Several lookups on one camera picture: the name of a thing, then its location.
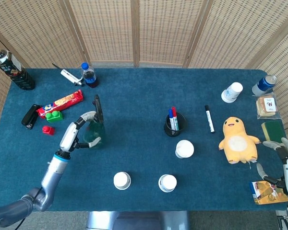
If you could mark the red building block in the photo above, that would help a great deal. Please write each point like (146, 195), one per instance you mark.
(48, 130)

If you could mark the red capped whiteboard marker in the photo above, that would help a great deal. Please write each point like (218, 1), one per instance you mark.
(174, 113)

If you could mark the green and yellow sponge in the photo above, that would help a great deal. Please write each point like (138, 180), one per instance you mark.
(273, 130)

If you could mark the yellow plush toy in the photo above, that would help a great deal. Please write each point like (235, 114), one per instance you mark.
(237, 143)

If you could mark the inverted green leaf paper cup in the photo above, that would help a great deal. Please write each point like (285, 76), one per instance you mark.
(122, 180)

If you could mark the white paper cup tipped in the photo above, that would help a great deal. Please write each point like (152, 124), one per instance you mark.
(231, 92)

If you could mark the black stapler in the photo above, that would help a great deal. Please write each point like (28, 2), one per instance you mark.
(30, 117)

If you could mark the red biscuit package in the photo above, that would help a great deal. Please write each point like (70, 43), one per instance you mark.
(62, 101)

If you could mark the cola bottle with blue cap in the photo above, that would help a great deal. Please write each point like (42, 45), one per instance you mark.
(88, 76)

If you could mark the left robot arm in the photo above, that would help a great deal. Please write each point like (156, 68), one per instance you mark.
(52, 175)

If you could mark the black capped whiteboard marker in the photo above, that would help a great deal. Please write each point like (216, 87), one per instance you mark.
(209, 118)

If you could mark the green building block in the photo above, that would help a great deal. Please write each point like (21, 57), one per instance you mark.
(54, 117)

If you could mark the black mesh pen holder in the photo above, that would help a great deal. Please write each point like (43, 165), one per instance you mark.
(181, 119)

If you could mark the blue table cloth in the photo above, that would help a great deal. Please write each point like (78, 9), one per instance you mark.
(139, 95)

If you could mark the clear wrapped biscuit pack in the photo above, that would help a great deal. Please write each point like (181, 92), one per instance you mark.
(267, 106)

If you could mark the green plastic spray bottle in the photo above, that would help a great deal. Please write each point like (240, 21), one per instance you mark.
(96, 129)

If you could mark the woven folding screen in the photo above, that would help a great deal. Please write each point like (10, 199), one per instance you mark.
(158, 28)

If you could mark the dark tea bottle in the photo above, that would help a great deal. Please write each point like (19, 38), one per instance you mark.
(16, 72)

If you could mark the inverted blue flower paper cup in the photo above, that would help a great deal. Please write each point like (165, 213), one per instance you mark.
(167, 183)

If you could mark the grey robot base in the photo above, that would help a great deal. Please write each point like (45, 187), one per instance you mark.
(136, 220)

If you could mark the blue capped whiteboard marker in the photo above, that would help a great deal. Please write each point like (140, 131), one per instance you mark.
(171, 116)

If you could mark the blue and silver drink can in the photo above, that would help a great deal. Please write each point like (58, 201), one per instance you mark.
(264, 85)

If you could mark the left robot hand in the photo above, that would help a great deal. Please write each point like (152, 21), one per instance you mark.
(69, 136)

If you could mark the yellow printed carton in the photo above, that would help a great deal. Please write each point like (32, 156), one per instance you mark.
(266, 194)

